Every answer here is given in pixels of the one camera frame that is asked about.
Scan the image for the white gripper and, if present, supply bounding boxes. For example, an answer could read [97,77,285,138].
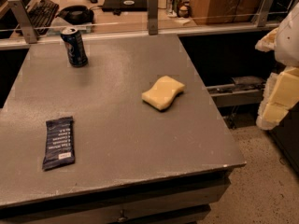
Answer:
[255,3,299,130]

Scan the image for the yellow sponge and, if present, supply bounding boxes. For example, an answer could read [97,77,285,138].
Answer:
[141,76,185,110]

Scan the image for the brown cardboard box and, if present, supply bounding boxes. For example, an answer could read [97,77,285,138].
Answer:
[190,0,262,25]

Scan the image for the small round brown jar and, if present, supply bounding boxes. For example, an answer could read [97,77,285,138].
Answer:
[178,6,190,18]

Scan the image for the black laptop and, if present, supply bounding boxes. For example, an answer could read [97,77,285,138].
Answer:
[102,0,147,12]

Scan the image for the dark blue soda can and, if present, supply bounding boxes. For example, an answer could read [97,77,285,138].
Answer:
[61,27,88,67]

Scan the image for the black headphones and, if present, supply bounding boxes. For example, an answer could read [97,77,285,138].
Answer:
[58,6,94,25]

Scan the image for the dark blue snack bar wrapper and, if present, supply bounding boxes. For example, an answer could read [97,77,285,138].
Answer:
[42,117,75,171]

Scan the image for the black keyboard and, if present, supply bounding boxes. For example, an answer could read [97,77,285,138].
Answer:
[21,0,59,35]

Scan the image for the glass partition panel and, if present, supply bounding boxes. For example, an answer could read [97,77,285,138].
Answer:
[1,0,298,38]

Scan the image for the grey metal shelf rail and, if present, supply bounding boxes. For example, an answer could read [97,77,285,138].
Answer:
[207,76,265,107]

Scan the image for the right metal partition bracket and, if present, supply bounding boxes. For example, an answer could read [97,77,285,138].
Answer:
[255,0,274,27]

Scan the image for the metal partition bracket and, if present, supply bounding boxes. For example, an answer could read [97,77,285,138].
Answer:
[255,0,274,27]
[147,0,158,35]
[8,0,38,44]

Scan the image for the middle metal partition bracket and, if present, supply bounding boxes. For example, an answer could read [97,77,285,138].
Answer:
[147,0,158,35]

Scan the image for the left metal partition bracket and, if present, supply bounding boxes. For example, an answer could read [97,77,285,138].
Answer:
[8,0,38,44]

